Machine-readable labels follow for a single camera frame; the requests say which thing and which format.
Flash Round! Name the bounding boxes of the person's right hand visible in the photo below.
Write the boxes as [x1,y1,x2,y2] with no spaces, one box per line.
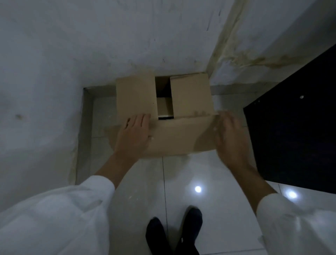
[213,111,250,166]

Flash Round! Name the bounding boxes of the person's left hand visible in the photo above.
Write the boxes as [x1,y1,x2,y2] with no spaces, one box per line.
[114,113,153,159]

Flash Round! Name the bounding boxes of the brown cardboard box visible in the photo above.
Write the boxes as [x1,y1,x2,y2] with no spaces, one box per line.
[106,72,249,157]

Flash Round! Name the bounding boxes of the person's left forearm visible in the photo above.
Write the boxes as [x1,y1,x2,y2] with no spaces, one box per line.
[94,152,143,190]

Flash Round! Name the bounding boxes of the person's right forearm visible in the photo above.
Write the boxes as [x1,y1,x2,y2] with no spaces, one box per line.
[229,159,279,211]

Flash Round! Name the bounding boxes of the black cabinet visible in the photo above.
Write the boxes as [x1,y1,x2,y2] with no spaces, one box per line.
[243,44,336,195]

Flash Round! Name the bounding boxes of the person's right dark shoe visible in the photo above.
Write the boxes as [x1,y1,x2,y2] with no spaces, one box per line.
[175,207,203,255]

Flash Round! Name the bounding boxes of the person's dark shoe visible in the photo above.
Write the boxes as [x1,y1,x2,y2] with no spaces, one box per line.
[175,207,203,255]
[145,217,172,255]

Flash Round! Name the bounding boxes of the person's left dark shoe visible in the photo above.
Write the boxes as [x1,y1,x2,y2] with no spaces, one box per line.
[145,217,172,255]

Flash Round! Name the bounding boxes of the white long-sleeved coat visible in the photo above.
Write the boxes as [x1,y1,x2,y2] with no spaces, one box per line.
[0,175,336,255]

